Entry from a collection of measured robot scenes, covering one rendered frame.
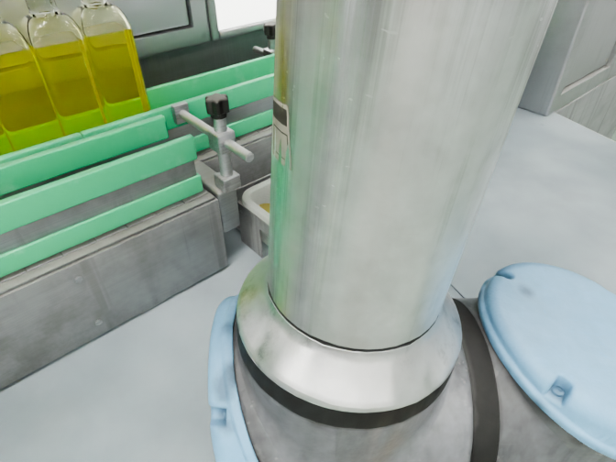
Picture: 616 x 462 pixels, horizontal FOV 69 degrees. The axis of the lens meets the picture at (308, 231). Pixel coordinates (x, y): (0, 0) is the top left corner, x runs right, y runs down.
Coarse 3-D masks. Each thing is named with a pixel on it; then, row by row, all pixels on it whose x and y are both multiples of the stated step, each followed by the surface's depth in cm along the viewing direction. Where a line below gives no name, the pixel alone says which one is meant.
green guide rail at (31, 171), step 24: (144, 120) 57; (72, 144) 52; (96, 144) 54; (120, 144) 56; (144, 144) 58; (0, 168) 48; (24, 168) 50; (48, 168) 52; (72, 168) 53; (0, 192) 49
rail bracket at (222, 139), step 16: (208, 96) 52; (224, 96) 52; (176, 112) 60; (208, 112) 52; (224, 112) 52; (208, 128) 56; (224, 128) 54; (224, 144) 54; (224, 160) 56; (224, 176) 58
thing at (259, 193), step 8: (256, 184) 68; (264, 184) 68; (248, 192) 66; (256, 192) 67; (264, 192) 68; (248, 200) 65; (256, 200) 68; (264, 200) 69; (248, 208) 64; (256, 208) 63; (264, 216) 62
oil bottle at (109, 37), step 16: (80, 16) 51; (96, 16) 51; (112, 16) 52; (96, 32) 51; (112, 32) 53; (128, 32) 54; (96, 48) 52; (112, 48) 53; (128, 48) 55; (96, 64) 53; (112, 64) 54; (128, 64) 56; (112, 80) 55; (128, 80) 56; (112, 96) 56; (128, 96) 58; (144, 96) 59; (112, 112) 57; (128, 112) 58
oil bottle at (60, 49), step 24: (24, 24) 48; (48, 24) 48; (72, 24) 50; (48, 48) 49; (72, 48) 50; (48, 72) 50; (72, 72) 51; (72, 96) 53; (96, 96) 54; (72, 120) 54; (96, 120) 56
